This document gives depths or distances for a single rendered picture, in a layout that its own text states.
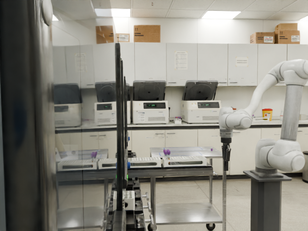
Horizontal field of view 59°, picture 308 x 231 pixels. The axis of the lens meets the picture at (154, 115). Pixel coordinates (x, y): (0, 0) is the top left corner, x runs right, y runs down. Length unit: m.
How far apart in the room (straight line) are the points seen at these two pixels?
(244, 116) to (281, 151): 0.39
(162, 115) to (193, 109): 0.49
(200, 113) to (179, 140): 0.52
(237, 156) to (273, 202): 2.37
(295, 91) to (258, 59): 2.98
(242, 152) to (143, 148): 1.57
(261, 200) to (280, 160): 0.38
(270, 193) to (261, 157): 0.27
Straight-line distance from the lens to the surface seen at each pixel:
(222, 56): 4.75
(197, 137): 4.33
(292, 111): 2.04
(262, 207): 2.24
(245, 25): 5.37
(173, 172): 1.87
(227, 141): 1.96
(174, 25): 5.01
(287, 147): 2.01
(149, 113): 4.17
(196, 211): 2.59
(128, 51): 4.51
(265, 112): 5.04
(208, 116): 4.34
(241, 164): 4.62
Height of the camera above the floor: 1.26
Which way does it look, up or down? 3 degrees down
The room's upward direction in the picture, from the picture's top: straight up
